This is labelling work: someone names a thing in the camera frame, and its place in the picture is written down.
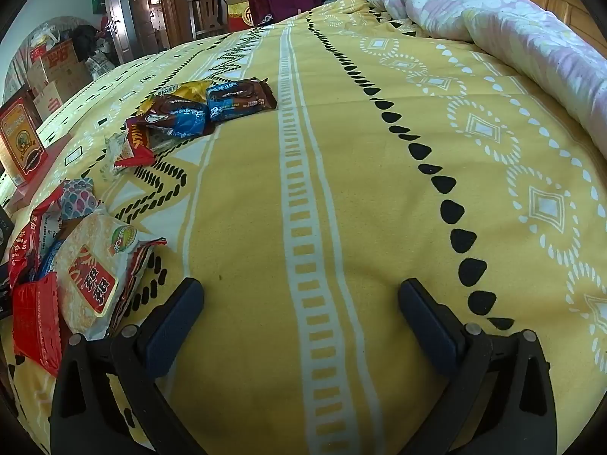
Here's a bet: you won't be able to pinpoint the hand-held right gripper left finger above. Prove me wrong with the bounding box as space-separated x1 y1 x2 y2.
50 277 206 455

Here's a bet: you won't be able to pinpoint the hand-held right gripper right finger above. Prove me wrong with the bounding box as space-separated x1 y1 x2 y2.
397 279 558 455

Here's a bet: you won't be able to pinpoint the rice cracker packet red label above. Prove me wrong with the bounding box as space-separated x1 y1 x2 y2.
54 211 168 339

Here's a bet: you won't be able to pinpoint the small red snack packet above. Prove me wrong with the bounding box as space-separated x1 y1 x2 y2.
12 275 64 377

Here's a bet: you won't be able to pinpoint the colourful scale-patterned packet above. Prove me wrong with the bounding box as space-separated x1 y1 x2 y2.
59 177 100 221

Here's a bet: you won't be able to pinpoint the red white snack packet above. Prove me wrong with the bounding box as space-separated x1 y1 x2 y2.
7 187 64 290

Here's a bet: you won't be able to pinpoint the clear candy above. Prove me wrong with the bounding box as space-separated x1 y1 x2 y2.
97 133 129 178

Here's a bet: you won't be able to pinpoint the red brown snack packet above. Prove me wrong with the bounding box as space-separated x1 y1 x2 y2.
124 118 162 169

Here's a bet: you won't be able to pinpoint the blue chocolate cookie packet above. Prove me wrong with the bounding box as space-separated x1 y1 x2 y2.
206 78 278 125
142 95 212 140

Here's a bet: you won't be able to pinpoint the gold snack packet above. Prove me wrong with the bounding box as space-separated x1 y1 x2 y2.
147 80 212 105

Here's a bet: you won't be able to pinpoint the flat red box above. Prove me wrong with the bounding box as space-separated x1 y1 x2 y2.
5 133 72 212

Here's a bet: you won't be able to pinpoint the orange box with round emblem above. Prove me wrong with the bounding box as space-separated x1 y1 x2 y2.
0 85 50 185

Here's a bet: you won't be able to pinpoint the stacked cardboard boxes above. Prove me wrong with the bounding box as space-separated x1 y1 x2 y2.
31 78 93 119

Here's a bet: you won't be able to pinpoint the cardboard box with red print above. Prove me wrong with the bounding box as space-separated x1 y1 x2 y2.
28 40 91 93

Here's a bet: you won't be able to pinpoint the black garment heap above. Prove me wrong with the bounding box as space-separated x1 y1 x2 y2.
73 24 102 60

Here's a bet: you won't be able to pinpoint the wooden chair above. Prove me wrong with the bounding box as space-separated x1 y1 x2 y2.
184 0 233 41

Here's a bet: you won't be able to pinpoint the red gift box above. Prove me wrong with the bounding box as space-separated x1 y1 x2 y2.
226 0 259 34

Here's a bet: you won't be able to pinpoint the wooden door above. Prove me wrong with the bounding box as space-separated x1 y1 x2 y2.
102 0 138 64

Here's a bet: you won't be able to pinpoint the pink floral quilt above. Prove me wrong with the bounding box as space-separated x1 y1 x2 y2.
363 0 607 162

